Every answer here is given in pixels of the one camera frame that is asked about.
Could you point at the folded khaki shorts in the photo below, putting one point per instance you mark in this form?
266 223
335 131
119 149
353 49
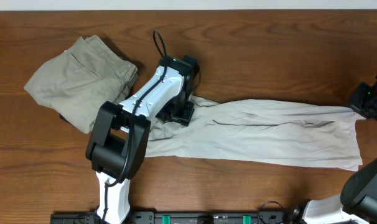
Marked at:
78 81

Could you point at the white t-shirt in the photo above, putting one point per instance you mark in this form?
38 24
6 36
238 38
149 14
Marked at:
274 132

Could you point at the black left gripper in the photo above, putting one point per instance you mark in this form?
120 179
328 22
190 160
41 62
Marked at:
184 117

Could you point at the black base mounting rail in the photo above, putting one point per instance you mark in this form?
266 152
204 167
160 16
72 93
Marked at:
177 218

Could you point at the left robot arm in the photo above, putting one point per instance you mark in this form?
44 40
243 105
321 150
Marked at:
120 135

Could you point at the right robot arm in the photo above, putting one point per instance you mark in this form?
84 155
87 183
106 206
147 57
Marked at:
357 202

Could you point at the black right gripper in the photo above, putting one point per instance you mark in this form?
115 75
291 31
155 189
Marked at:
356 102

